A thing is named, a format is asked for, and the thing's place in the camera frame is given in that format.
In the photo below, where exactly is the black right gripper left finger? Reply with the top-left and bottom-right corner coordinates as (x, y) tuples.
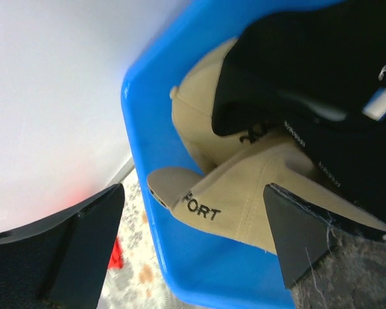
(0, 183), (125, 308)

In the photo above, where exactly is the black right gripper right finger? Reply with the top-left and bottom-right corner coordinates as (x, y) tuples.
(263, 183), (386, 289)

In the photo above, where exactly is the black baseball cap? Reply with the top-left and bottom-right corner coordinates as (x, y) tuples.
(212, 1), (386, 224)

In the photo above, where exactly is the red folded cloth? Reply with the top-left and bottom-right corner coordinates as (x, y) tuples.
(108, 238), (124, 269)

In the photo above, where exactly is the beige sport baseball cap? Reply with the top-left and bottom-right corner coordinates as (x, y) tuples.
(147, 131), (386, 253)

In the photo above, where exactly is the floral patterned table mat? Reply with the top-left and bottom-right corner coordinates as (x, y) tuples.
(98, 170), (195, 309)

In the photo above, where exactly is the blue plastic bin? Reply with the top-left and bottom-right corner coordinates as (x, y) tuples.
(122, 1), (328, 308)

